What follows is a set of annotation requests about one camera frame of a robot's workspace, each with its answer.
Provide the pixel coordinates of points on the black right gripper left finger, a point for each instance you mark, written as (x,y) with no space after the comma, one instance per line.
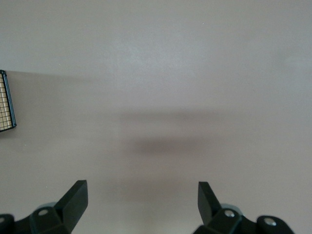
(70,207)

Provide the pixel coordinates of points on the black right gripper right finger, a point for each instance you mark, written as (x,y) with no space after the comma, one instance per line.
(209,209)

